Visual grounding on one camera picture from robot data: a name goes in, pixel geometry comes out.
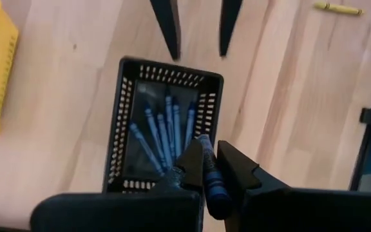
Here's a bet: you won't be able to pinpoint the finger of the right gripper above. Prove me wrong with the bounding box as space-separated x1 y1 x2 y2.
218 0 243 58
149 0 182 61

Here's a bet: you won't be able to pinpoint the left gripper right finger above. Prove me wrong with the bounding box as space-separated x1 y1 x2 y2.
216 140 371 232

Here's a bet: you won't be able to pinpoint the yellow crayon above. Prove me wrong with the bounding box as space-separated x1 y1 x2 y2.
313 1 365 16

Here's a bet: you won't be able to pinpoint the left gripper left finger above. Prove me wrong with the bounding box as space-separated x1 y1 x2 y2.
30 139 205 232

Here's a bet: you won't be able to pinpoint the blue crayon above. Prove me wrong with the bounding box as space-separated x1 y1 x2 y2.
197 133 233 220
144 104 169 170
164 95 177 159
171 102 182 159
156 112 175 167
129 122 166 177

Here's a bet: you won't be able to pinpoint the black plastic basket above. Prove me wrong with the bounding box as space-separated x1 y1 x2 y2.
101 55 224 194

